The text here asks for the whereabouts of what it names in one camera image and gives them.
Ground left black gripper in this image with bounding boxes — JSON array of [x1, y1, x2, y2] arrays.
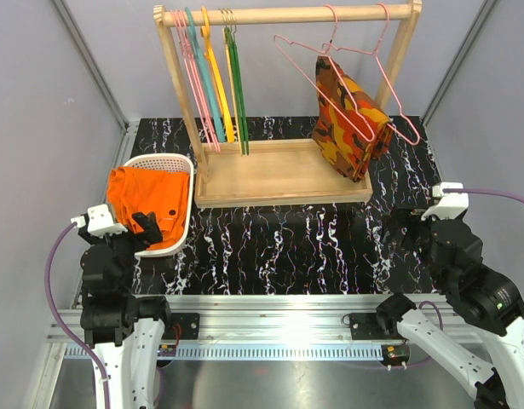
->
[[80, 211, 161, 291]]

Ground yellow plastic hanger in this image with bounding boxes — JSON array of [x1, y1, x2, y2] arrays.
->
[[201, 6, 235, 143]]

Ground white slotted cable duct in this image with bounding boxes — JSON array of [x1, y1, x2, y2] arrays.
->
[[63, 343, 412, 360]]

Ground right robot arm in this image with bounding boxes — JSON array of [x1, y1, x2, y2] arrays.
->
[[375, 207, 524, 408]]

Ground pink wire hanger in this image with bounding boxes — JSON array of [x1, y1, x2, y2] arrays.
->
[[327, 1, 422, 147], [273, 4, 376, 143]]

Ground pink wire hangers left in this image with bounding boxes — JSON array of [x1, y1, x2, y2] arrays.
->
[[172, 10, 221, 153]]

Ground orange trousers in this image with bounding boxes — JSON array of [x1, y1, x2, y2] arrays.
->
[[107, 166, 190, 251]]

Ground green velvet hanger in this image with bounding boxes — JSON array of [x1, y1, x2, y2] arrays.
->
[[223, 27, 248, 155], [229, 32, 250, 156]]

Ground white perforated plastic basket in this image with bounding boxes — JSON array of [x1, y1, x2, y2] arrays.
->
[[121, 153, 194, 258]]

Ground wooden clothes rack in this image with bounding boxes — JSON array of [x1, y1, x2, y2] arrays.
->
[[153, 3, 408, 208]]

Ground teal plastic hanger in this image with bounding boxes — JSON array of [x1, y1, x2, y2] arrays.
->
[[185, 8, 226, 142]]

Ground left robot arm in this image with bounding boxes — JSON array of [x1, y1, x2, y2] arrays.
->
[[78, 204, 174, 408]]

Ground camouflage patterned trousers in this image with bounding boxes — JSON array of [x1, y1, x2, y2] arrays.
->
[[311, 56, 394, 182]]

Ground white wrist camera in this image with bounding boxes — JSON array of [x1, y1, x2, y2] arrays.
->
[[71, 204, 128, 238], [421, 181, 469, 222]]

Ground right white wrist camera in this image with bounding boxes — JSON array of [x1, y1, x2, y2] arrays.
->
[[421, 181, 469, 222]]

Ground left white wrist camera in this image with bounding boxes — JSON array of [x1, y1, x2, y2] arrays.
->
[[71, 204, 128, 238]]

